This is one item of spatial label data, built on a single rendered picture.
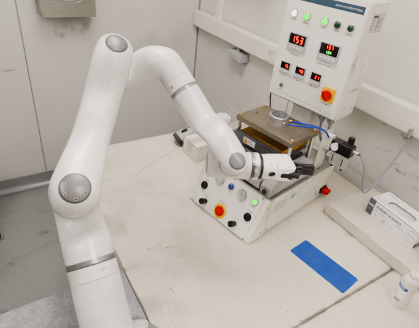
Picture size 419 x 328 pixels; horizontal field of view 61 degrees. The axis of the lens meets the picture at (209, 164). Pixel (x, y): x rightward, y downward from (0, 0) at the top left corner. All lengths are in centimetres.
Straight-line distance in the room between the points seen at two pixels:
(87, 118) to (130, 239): 54
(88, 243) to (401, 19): 140
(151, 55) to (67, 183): 45
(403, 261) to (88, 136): 115
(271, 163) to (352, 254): 56
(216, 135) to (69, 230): 46
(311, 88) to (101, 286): 102
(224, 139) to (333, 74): 58
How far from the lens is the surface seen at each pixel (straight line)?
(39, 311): 121
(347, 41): 137
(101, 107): 98
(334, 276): 137
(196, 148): 170
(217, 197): 142
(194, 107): 105
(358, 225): 155
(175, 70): 107
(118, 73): 99
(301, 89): 148
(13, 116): 265
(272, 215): 138
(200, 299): 118
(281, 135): 133
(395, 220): 155
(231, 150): 96
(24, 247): 247
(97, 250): 90
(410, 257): 152
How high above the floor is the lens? 171
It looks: 33 degrees down
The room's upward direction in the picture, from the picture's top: 7 degrees clockwise
